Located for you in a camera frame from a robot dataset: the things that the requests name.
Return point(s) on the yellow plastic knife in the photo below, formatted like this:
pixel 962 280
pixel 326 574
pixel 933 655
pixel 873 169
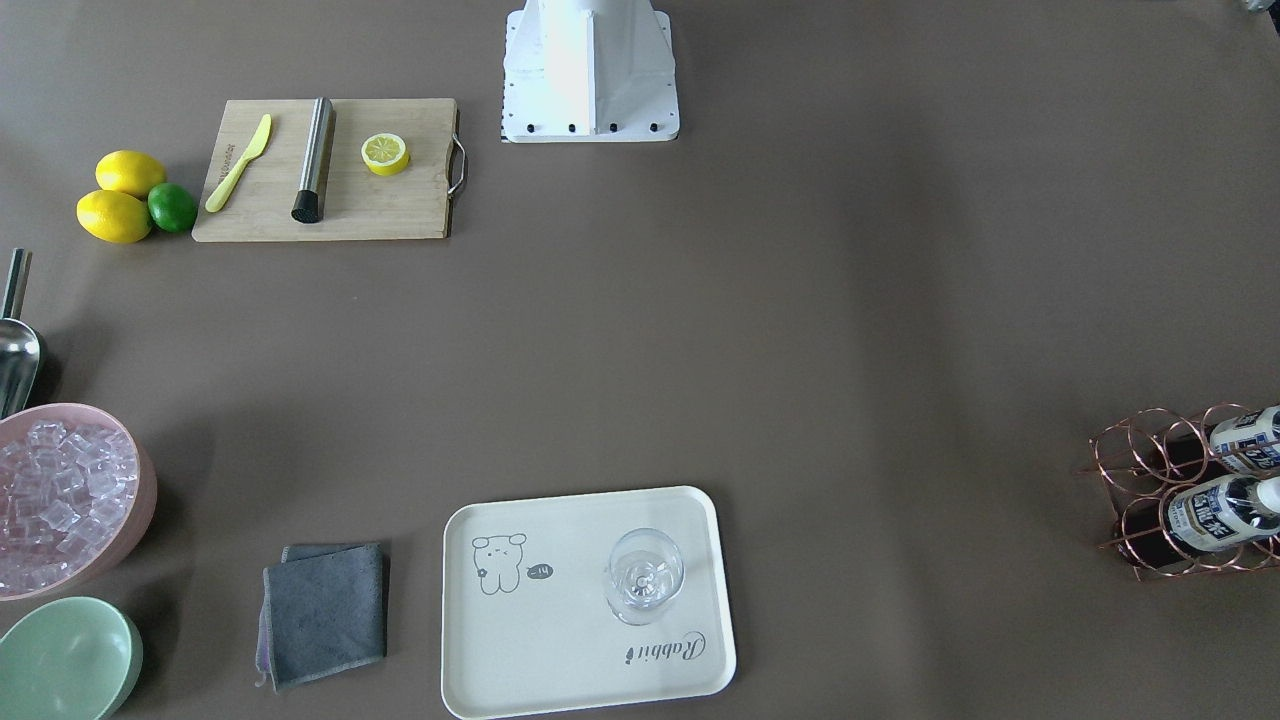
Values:
pixel 253 150

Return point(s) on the copper wire bottle basket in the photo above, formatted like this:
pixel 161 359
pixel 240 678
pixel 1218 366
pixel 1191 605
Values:
pixel 1131 486

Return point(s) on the clear wine glass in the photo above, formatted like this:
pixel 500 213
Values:
pixel 643 575

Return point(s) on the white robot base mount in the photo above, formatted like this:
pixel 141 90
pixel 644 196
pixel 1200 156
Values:
pixel 589 72

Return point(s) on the green empty bowl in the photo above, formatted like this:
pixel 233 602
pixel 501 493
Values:
pixel 76 658

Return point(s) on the tea bottle upper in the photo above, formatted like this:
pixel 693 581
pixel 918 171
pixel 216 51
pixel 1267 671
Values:
pixel 1244 444

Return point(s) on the steel muddler black tip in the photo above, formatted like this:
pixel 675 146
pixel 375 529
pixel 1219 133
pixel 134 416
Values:
pixel 309 201

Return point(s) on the pink bowl of ice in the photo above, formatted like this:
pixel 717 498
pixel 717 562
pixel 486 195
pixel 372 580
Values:
pixel 78 494

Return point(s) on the half lemon slice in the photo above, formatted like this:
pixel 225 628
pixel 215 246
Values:
pixel 385 154

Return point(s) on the grey folded cloth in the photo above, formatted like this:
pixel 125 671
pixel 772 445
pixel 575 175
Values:
pixel 323 612

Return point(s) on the cream rabbit tray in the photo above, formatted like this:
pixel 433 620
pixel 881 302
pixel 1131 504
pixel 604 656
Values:
pixel 525 626

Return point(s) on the lower yellow lemon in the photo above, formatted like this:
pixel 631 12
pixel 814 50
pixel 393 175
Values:
pixel 114 216

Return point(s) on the tea bottle lower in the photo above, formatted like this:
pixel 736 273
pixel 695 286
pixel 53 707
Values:
pixel 1219 515

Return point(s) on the green lime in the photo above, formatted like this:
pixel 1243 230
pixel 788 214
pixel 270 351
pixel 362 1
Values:
pixel 172 208

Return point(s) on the steel ice scoop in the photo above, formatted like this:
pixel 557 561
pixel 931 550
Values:
pixel 22 349

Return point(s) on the tea bottle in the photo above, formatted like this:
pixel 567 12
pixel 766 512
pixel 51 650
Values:
pixel 1244 444
pixel 1219 515

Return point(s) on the upper yellow lemon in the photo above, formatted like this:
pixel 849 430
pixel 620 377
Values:
pixel 132 172

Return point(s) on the yellow lemon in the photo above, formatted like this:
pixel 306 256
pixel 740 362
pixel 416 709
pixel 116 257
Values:
pixel 132 172
pixel 114 216

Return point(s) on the bamboo cutting board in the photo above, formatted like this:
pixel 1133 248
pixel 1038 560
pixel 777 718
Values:
pixel 357 205

